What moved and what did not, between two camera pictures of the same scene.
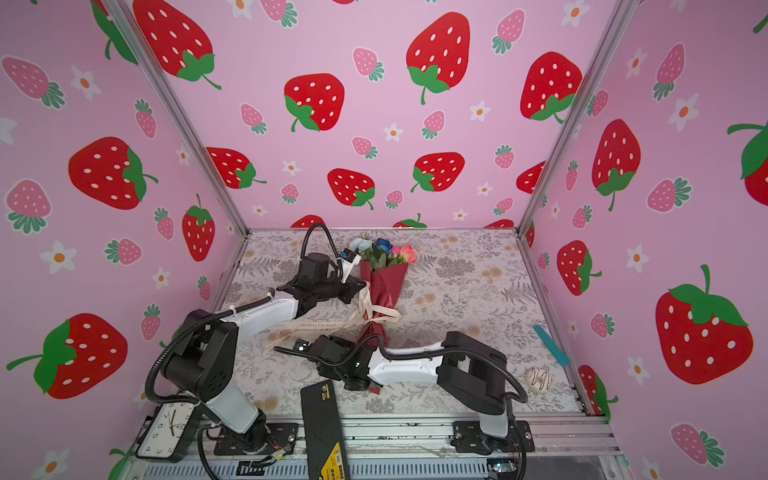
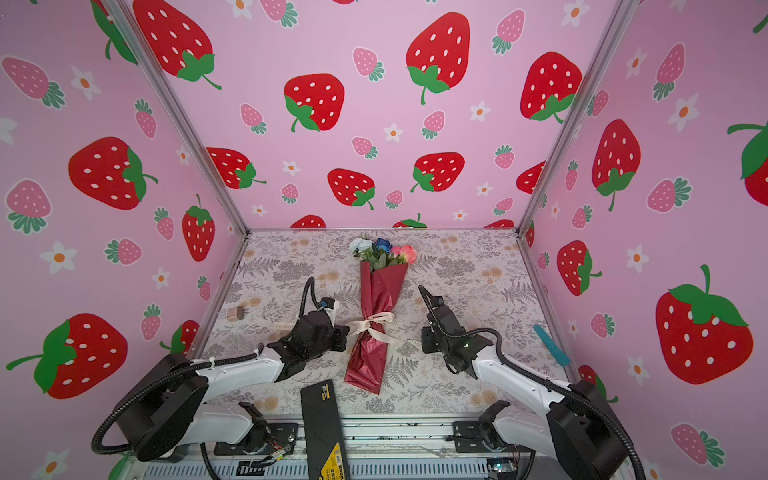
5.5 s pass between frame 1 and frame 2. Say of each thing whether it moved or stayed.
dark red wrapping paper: stayed
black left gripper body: moved
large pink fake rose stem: stayed
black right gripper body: moved
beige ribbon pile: moved
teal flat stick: stayed
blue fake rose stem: stayed
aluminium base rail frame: stayed
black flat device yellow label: stayed
